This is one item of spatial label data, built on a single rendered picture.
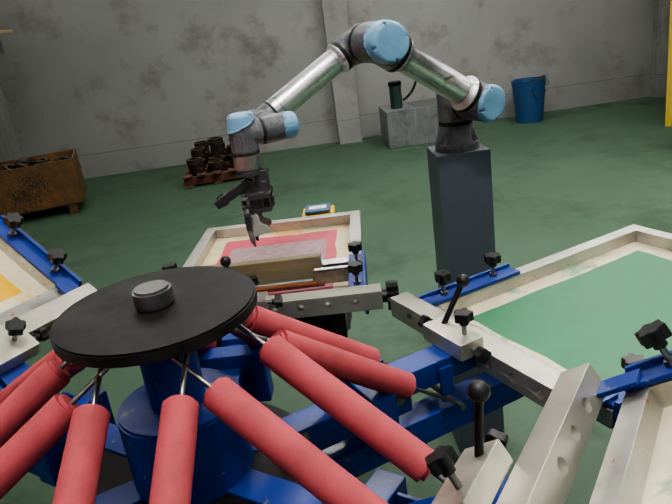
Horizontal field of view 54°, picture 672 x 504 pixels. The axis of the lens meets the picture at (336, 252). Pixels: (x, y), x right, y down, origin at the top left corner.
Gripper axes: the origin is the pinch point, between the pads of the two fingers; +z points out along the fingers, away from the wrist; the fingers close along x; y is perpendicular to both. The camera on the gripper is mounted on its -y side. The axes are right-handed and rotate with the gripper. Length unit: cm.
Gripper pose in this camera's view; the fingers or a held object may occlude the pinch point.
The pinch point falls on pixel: (253, 239)
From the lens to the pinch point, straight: 187.4
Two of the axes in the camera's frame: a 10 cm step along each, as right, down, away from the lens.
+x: 0.2, -3.5, 9.4
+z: 1.3, 9.3, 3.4
